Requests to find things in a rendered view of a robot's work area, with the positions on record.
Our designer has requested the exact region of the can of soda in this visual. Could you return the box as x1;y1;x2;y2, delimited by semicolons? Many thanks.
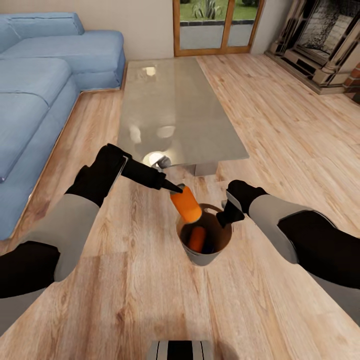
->
202;241;215;254
169;183;202;224
187;225;207;254

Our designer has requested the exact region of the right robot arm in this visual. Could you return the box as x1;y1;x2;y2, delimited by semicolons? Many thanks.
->
216;179;360;326

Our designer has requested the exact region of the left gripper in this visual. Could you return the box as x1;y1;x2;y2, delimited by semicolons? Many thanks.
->
133;163;183;193

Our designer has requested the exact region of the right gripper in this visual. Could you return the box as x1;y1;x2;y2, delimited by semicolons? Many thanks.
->
216;206;245;227

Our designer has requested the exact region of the trash can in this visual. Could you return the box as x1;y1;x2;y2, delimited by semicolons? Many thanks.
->
176;203;233;267

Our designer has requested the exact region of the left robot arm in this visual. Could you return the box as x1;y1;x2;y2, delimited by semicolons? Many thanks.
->
0;143;183;336

